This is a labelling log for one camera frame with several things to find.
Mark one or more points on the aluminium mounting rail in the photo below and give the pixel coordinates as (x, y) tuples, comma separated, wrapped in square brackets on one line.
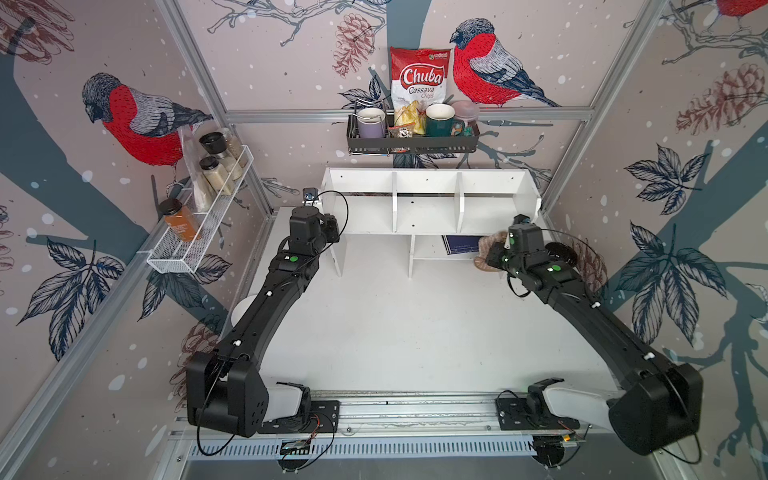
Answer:
[(381, 414)]

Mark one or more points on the pink lidded jar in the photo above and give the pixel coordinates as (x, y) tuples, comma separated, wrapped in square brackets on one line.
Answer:
[(466, 114)]

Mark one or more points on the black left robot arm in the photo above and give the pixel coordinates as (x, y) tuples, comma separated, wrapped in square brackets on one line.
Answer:
[(225, 391)]

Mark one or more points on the white bowl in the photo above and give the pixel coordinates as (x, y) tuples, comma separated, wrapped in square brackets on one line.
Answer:
[(240, 309)]

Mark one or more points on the white wooden bookshelf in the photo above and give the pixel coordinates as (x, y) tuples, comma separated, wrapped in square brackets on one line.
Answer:
[(424, 206)]

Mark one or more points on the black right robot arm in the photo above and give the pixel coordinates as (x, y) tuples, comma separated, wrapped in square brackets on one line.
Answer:
[(656, 403)]

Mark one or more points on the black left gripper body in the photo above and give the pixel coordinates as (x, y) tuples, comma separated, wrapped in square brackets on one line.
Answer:
[(328, 233)]

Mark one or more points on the black lid spice jar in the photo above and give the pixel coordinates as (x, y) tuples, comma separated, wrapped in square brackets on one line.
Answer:
[(216, 145), (217, 176)]

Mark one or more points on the dark blue book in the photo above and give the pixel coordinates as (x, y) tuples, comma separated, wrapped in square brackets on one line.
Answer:
[(461, 244)]

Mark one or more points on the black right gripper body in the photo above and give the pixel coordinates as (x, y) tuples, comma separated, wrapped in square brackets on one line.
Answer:
[(499, 256)]

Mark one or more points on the green mug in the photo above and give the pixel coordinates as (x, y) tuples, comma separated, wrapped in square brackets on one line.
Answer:
[(441, 121)]

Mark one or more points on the clear plastic bag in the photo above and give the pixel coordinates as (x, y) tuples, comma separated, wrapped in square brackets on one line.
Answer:
[(202, 194)]

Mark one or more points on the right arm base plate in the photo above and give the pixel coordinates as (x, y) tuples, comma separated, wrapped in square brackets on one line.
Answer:
[(514, 414)]

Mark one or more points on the black wall basket shelf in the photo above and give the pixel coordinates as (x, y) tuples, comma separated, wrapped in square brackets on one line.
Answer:
[(417, 144)]

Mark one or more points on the lilac mug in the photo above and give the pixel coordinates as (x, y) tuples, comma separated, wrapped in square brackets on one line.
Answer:
[(371, 123)]

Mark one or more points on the white wire wall rack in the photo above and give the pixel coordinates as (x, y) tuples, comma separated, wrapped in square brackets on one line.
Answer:
[(170, 254)]

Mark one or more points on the orange spice jar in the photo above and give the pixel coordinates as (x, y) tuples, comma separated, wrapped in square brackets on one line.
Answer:
[(180, 219)]

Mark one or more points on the red Chuba chips bag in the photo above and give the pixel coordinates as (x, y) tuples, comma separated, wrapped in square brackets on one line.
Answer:
[(418, 75)]

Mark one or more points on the black bowl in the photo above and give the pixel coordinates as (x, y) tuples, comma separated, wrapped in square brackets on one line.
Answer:
[(561, 252)]

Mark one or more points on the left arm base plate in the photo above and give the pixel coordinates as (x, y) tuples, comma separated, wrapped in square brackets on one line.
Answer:
[(320, 416)]

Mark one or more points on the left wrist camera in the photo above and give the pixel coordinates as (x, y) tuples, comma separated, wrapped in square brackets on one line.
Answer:
[(309, 196)]

